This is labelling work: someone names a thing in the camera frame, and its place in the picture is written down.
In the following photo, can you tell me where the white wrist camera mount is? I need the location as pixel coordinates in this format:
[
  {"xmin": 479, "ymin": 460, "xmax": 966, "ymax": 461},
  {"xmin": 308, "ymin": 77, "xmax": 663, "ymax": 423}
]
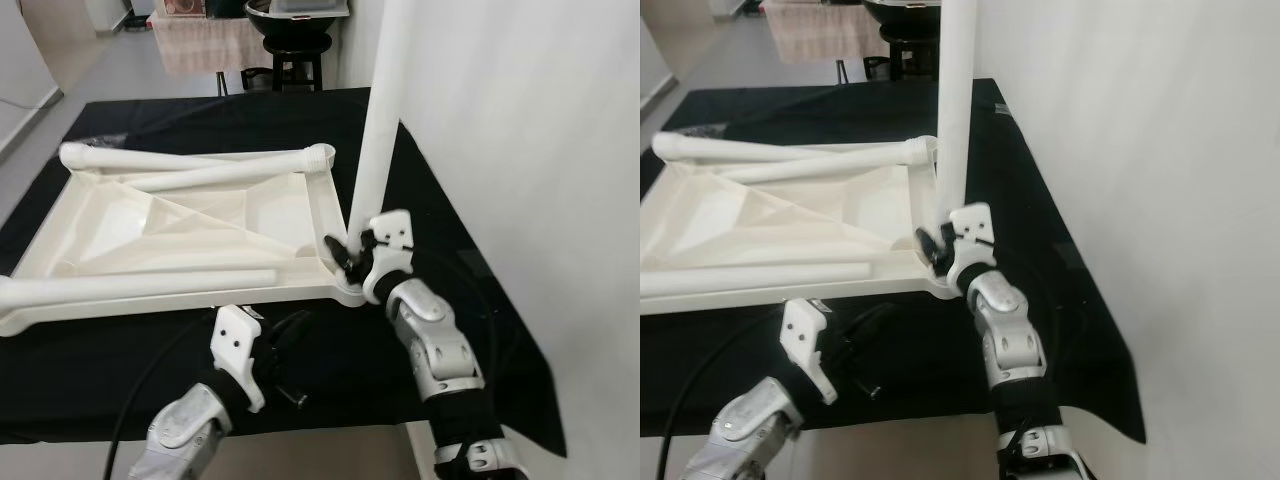
[
  {"xmin": 210, "ymin": 304, "xmax": 267, "ymax": 414},
  {"xmin": 945, "ymin": 202, "xmax": 998, "ymax": 296},
  {"xmin": 780, "ymin": 298, "xmax": 839, "ymax": 406},
  {"xmin": 360, "ymin": 209, "xmax": 415, "ymax": 306}
]

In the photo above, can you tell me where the white plastic table top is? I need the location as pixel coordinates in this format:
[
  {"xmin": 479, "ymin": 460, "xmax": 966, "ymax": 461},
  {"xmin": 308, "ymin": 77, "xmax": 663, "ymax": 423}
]
[
  {"xmin": 0, "ymin": 150, "xmax": 371, "ymax": 337},
  {"xmin": 640, "ymin": 140, "xmax": 966, "ymax": 313}
]

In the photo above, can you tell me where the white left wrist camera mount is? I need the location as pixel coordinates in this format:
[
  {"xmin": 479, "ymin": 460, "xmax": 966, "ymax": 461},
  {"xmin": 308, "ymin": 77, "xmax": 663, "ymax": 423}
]
[
  {"xmin": 210, "ymin": 304, "xmax": 267, "ymax": 414},
  {"xmin": 780, "ymin": 298, "xmax": 839, "ymax": 406}
]

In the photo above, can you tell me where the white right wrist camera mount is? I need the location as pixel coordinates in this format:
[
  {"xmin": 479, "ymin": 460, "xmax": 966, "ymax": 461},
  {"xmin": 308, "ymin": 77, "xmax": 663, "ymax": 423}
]
[
  {"xmin": 945, "ymin": 202, "xmax": 998, "ymax": 296},
  {"xmin": 360, "ymin": 209, "xmax": 415, "ymax": 306}
]

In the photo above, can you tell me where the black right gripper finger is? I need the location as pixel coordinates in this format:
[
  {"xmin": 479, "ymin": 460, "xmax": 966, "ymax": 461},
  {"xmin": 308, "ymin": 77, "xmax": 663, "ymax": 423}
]
[
  {"xmin": 914, "ymin": 228, "xmax": 946, "ymax": 273},
  {"xmin": 323, "ymin": 235, "xmax": 356, "ymax": 276}
]

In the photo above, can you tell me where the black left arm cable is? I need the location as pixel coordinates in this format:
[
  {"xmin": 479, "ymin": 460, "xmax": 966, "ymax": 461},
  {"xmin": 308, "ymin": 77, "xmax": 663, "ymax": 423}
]
[
  {"xmin": 655, "ymin": 312, "xmax": 796, "ymax": 480},
  {"xmin": 100, "ymin": 318, "xmax": 226, "ymax": 480}
]

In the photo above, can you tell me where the beige checked cloth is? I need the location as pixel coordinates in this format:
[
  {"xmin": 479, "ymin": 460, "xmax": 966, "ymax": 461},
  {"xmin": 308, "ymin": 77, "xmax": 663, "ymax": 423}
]
[
  {"xmin": 150, "ymin": 15, "xmax": 269, "ymax": 79},
  {"xmin": 762, "ymin": 0, "xmax": 876, "ymax": 66}
]

